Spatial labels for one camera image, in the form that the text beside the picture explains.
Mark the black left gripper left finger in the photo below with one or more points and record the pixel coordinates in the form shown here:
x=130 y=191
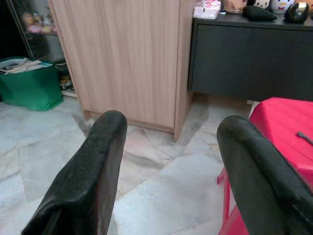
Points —
x=88 y=176

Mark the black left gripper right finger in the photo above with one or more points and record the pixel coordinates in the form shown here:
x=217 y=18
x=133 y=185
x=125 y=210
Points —
x=259 y=186

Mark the red plastic stool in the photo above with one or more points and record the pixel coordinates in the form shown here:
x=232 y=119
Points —
x=281 y=117

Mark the green shopping bag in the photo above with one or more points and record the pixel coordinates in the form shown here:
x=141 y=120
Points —
x=31 y=90

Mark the light wood cabinet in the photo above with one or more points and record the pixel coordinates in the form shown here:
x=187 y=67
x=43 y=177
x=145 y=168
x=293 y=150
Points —
x=122 y=61

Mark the beige tote bag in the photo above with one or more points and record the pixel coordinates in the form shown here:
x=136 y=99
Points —
x=29 y=64

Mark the dark grey sideboard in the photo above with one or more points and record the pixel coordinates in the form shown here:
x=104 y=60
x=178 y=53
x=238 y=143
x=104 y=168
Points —
x=249 y=58

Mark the pink plush toy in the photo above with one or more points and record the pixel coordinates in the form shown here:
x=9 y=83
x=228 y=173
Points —
x=34 y=29

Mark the small white doll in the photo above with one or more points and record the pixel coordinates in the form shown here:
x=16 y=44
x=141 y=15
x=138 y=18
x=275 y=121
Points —
x=47 y=18

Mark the small blond doll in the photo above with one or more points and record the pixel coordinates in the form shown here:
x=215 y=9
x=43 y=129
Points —
x=27 y=17

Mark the black fabric pouch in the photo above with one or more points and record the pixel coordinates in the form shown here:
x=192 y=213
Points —
x=259 y=14

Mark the black glossy ornament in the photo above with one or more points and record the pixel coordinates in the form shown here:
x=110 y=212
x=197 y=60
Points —
x=296 y=13

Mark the black white mouse plush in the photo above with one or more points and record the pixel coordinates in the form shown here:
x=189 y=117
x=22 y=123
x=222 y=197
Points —
x=260 y=3

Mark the pink white soft package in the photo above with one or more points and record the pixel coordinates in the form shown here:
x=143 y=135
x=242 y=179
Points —
x=206 y=9

